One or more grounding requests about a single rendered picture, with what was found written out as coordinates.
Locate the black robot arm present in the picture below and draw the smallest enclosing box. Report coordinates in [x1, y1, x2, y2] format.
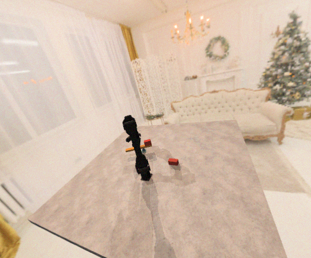
[122, 115, 152, 181]

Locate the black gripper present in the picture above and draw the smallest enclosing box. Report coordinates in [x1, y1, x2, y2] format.
[136, 132, 141, 145]

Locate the red rectangular block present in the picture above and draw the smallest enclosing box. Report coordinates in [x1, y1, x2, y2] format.
[168, 159, 179, 166]

